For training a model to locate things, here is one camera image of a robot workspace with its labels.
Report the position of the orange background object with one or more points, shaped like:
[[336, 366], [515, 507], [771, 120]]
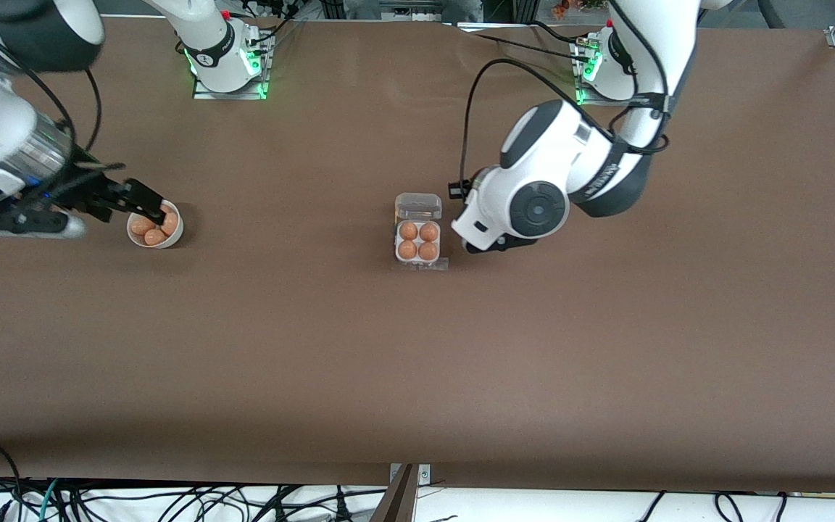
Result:
[[561, 9]]

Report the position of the black chair leg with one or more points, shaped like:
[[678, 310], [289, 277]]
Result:
[[773, 13]]

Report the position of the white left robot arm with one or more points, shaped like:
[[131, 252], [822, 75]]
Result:
[[537, 210]]

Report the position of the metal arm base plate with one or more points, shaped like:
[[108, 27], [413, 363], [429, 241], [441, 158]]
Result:
[[581, 98], [204, 93]]

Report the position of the clear plastic egg carton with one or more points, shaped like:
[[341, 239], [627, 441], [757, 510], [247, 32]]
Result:
[[417, 206]]

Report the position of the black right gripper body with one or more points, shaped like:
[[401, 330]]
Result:
[[90, 192]]

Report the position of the small metal bracket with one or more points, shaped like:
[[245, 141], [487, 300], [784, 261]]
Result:
[[425, 475]]

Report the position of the dark brown post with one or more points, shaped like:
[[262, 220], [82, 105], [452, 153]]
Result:
[[397, 504]]

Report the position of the white round bowl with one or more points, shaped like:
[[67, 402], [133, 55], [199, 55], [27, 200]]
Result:
[[173, 241]]

